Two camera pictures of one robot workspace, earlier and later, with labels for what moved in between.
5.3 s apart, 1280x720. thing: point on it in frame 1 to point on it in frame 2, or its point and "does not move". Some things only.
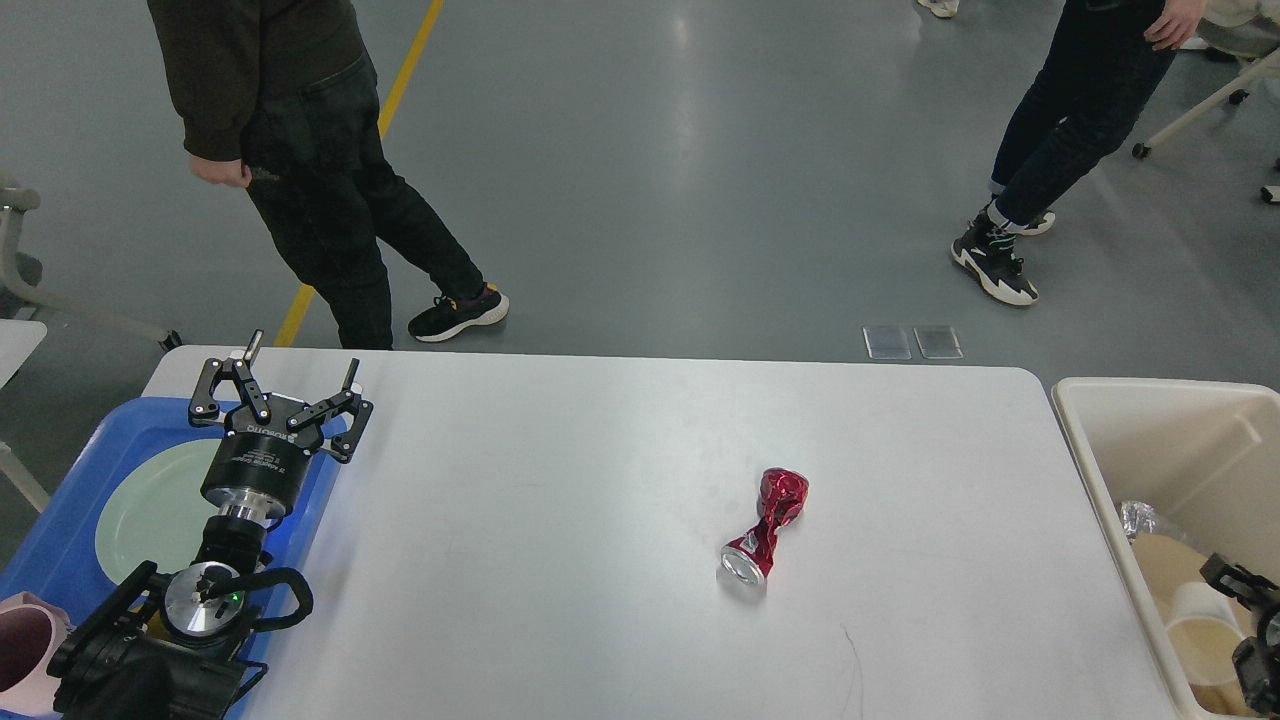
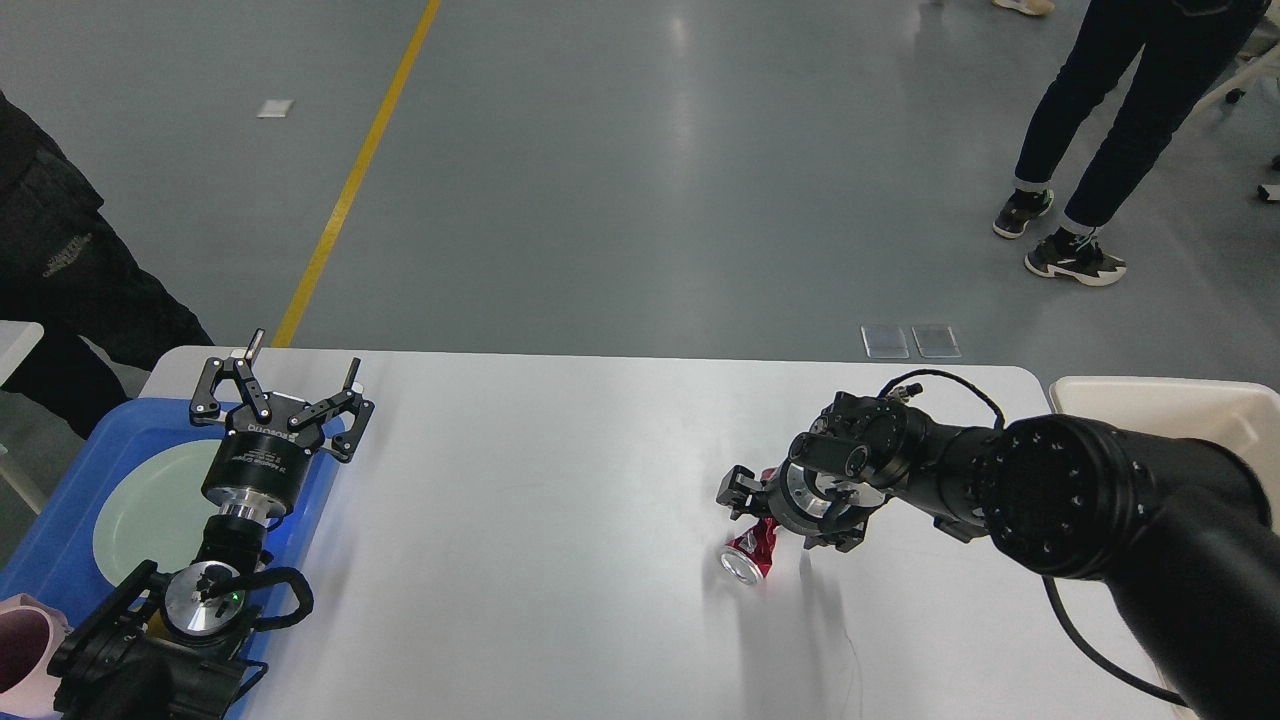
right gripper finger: [1257, 592] to [737, 489]
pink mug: [30, 628] does not move
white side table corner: [18, 338] does not move
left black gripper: [261, 464] does not move
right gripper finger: [1257, 663] to [843, 539]
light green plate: [153, 510] does not move
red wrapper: [782, 495] does not move
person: [286, 91] to [63, 268]
